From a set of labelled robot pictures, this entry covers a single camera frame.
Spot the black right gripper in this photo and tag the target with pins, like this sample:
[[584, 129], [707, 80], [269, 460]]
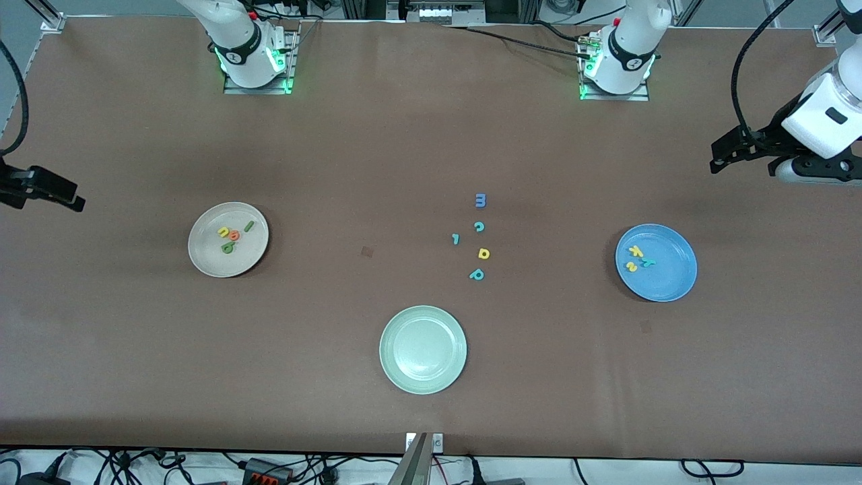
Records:
[[15, 185]]

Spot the black plug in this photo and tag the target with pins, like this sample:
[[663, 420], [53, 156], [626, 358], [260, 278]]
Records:
[[476, 471]]

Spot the white mounting bracket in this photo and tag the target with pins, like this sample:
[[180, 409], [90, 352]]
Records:
[[438, 442]]

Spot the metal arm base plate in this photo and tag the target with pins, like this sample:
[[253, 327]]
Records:
[[640, 97], [259, 90]]

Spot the beige brown plate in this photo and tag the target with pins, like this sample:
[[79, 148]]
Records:
[[215, 263]]

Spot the black orange power strip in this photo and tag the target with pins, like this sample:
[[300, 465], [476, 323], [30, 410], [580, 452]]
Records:
[[259, 467]]

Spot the aluminium profile bracket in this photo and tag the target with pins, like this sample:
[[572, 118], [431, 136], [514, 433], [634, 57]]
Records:
[[50, 20], [823, 34]]

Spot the blue foam letter m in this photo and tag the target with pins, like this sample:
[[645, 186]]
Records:
[[480, 200]]

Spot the grey electronics box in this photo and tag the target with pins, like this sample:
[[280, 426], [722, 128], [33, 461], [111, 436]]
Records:
[[444, 13]]

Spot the teal foam letter d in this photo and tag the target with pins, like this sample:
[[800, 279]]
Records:
[[474, 275]]

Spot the pale green plate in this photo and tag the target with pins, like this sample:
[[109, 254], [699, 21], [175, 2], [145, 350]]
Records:
[[423, 349]]

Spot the grey metal post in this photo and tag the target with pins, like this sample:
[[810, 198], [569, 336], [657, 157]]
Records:
[[414, 465]]

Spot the black power adapter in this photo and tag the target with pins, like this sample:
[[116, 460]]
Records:
[[40, 479]]

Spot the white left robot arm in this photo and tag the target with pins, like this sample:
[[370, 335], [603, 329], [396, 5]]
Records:
[[633, 47]]

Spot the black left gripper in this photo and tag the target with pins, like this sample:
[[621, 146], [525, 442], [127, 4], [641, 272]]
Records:
[[772, 140]]

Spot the blue plate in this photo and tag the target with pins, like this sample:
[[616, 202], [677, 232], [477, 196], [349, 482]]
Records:
[[667, 279]]

